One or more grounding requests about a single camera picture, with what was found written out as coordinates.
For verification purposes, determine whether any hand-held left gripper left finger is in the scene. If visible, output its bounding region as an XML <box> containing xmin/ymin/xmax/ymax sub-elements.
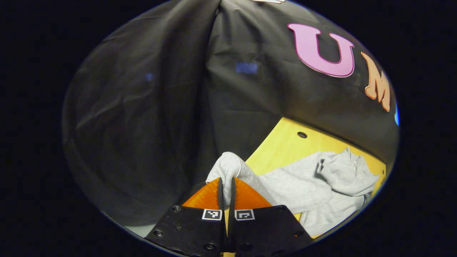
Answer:
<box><xmin>144</xmin><ymin>177</ymin><xmax>227</xmax><ymax>257</ymax></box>

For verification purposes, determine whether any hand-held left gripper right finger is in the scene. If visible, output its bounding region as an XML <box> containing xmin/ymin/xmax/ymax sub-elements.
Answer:
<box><xmin>228</xmin><ymin>177</ymin><xmax>315</xmax><ymax>257</ymax></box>

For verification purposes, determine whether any grey hooded sweatshirt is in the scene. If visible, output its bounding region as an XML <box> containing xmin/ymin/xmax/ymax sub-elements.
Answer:
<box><xmin>206</xmin><ymin>147</ymin><xmax>380</xmax><ymax>238</ymax></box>

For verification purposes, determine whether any black backdrop cloth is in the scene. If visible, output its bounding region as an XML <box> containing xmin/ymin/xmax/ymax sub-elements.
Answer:
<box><xmin>61</xmin><ymin>0</ymin><xmax>400</xmax><ymax>227</ymax></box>

